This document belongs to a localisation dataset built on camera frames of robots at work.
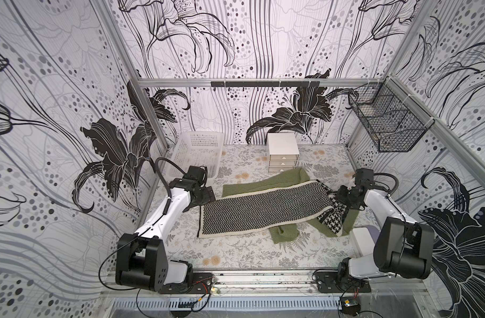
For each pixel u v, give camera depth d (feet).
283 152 3.24
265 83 2.97
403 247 1.48
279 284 2.41
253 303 2.39
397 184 2.10
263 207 3.04
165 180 1.88
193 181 1.95
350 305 2.31
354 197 2.21
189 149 3.78
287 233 2.63
